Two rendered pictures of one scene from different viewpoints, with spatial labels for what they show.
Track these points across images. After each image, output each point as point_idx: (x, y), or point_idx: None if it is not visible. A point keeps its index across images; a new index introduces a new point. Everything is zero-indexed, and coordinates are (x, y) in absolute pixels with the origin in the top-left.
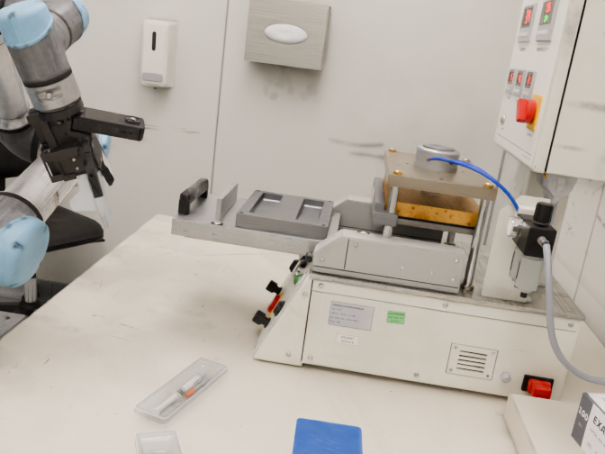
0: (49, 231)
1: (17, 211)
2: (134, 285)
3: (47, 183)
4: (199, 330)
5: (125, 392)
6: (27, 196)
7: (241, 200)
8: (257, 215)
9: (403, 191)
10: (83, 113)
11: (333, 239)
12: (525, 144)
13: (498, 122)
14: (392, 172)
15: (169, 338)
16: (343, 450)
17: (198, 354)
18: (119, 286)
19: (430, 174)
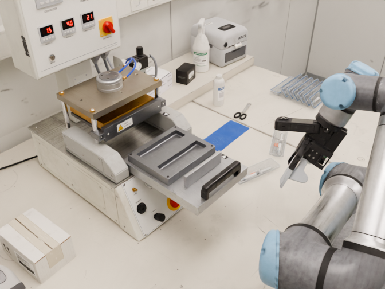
0: (320, 179)
1: (340, 170)
2: (238, 280)
3: (323, 196)
4: (222, 215)
5: (278, 183)
6: (336, 185)
7: (177, 188)
8: (205, 141)
9: (124, 105)
10: (314, 121)
11: (183, 118)
12: (104, 43)
13: (37, 65)
14: (156, 81)
15: (242, 213)
16: (212, 139)
17: (234, 196)
18: (250, 282)
19: (132, 78)
